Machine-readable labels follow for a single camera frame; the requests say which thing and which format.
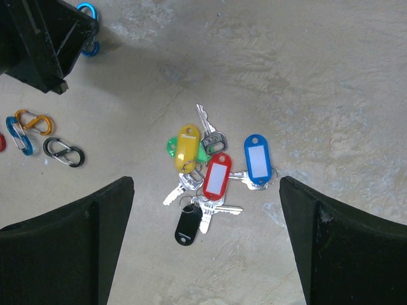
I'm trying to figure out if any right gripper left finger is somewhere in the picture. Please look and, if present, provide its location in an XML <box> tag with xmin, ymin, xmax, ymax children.
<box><xmin>1</xmin><ymin>177</ymin><xmax>134</xmax><ymax>304</ymax></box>

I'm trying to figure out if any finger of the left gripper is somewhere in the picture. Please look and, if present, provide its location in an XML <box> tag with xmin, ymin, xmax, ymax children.
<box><xmin>1</xmin><ymin>0</ymin><xmax>92</xmax><ymax>95</ymax></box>

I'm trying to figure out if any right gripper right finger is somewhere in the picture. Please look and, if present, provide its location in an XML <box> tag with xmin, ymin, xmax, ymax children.
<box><xmin>279</xmin><ymin>176</ymin><xmax>406</xmax><ymax>304</ymax></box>

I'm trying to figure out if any blue S carabiner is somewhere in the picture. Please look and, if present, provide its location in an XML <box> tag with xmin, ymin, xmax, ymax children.
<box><xmin>76</xmin><ymin>2</ymin><xmax>100</xmax><ymax>57</ymax></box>

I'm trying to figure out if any green key tag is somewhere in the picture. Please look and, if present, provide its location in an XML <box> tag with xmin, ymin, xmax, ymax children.
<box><xmin>167</xmin><ymin>137</ymin><xmax>211</xmax><ymax>163</ymax></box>

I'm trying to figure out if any silver key black head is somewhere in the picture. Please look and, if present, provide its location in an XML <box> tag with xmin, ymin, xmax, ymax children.
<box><xmin>196</xmin><ymin>104</ymin><xmax>228</xmax><ymax>156</ymax></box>

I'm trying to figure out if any orange S carabiner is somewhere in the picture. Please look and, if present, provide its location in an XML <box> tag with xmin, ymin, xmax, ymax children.
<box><xmin>15</xmin><ymin>109</ymin><xmax>54</xmax><ymax>136</ymax></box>

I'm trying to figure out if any black S carabiner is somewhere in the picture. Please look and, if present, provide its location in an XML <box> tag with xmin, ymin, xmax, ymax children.
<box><xmin>43</xmin><ymin>137</ymin><xmax>86</xmax><ymax>168</ymax></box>

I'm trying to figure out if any teal S carabiner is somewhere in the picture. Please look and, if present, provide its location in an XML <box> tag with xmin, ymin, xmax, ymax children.
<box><xmin>5</xmin><ymin>116</ymin><xmax>34</xmax><ymax>156</ymax></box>

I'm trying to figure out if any red S carabiner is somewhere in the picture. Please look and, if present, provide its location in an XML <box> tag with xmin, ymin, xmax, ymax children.
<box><xmin>0</xmin><ymin>133</ymin><xmax>6</xmax><ymax>152</ymax></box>

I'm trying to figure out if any silver key black tag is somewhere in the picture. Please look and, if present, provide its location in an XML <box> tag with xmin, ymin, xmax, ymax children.
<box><xmin>179</xmin><ymin>195</ymin><xmax>244</xmax><ymax>216</ymax></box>

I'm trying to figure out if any silver key yellow tag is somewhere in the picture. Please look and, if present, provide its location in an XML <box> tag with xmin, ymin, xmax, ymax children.
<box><xmin>163</xmin><ymin>169</ymin><xmax>205</xmax><ymax>206</ymax></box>

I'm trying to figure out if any silver key red tag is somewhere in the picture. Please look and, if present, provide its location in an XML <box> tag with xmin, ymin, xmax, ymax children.
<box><xmin>191</xmin><ymin>195</ymin><xmax>224</xmax><ymax>234</ymax></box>

